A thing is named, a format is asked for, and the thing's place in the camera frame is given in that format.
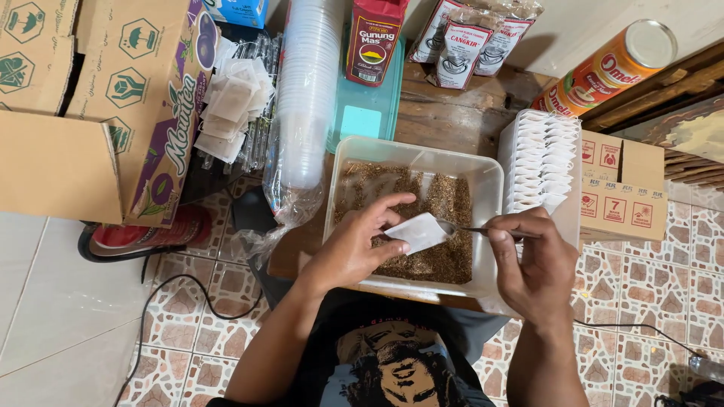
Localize person's left hand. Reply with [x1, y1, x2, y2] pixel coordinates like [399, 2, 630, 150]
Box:
[298, 192, 417, 298]

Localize black bag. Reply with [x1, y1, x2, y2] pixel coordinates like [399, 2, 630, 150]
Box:
[654, 380, 724, 407]

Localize person's right hand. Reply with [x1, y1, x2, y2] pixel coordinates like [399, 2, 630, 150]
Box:
[486, 206, 580, 330]

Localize metal spoon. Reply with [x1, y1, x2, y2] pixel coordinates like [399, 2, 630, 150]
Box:
[438, 219, 539, 240]

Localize white plastic tray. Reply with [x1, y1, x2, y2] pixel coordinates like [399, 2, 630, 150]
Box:
[478, 109, 584, 317]

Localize small brown cardboard box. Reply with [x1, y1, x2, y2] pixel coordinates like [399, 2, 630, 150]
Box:
[581, 130, 666, 191]
[579, 177, 670, 243]

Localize black printed t-shirt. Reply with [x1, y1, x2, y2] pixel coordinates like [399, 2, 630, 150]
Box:
[205, 287, 511, 407]

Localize bagged stack of clear cups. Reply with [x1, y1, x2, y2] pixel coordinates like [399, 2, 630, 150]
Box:
[232, 0, 347, 269]

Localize loose dried tea leaves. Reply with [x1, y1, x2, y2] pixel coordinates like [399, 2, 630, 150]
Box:
[334, 163, 474, 285]

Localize pile of empty tea bags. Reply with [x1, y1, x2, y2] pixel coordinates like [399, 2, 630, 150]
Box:
[193, 55, 277, 165]

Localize thin black cable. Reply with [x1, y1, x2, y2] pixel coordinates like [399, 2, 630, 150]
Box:
[573, 318, 705, 358]

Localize bundle of clear plastic sleeves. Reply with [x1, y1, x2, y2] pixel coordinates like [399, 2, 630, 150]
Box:
[198, 31, 285, 175]

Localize large printed cardboard box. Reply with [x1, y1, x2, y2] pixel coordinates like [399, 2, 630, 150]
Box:
[0, 0, 222, 229]

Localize white and red tea packet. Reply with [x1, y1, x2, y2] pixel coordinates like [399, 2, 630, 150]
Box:
[473, 2, 545, 78]
[406, 0, 456, 64]
[434, 7, 500, 91]

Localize red cylinder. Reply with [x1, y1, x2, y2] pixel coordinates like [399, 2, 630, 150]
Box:
[77, 204, 213, 264]

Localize orange tin can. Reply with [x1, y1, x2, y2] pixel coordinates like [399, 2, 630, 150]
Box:
[531, 19, 678, 118]

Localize wooden rack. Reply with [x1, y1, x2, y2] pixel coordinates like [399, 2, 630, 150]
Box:
[581, 38, 724, 191]

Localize white tea bag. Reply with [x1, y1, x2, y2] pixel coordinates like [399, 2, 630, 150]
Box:
[384, 213, 453, 256]

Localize clear plastic container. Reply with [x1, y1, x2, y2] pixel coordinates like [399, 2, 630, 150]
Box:
[323, 136, 505, 300]

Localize row of filled tea bags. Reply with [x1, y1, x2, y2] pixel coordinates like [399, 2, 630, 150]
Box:
[511, 110, 582, 214]

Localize blue milk carton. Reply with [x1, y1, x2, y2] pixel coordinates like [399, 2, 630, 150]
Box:
[202, 0, 270, 29]

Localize teal plastic lid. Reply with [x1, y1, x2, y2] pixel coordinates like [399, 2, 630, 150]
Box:
[326, 33, 406, 155]

